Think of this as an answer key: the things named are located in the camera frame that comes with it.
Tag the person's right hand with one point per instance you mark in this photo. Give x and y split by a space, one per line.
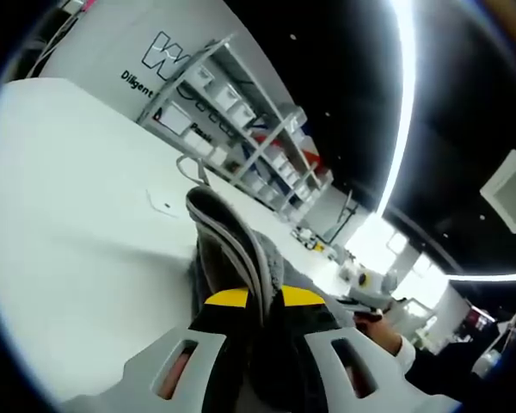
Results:
380 335

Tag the short ceiling light strip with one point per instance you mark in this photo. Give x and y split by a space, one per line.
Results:
486 277

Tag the long ceiling light strip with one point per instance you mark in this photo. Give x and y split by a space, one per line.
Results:
402 86

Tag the rows of white storage bins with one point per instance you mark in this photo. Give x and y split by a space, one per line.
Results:
245 125

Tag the grey metal shelf rack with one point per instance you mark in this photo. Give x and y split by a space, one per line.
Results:
249 129

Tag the grey towel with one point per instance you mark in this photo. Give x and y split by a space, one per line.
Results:
241 258

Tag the square ceiling air vent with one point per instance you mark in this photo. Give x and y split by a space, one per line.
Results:
509 193

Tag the black tripod stand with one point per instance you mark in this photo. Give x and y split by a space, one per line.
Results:
342 215

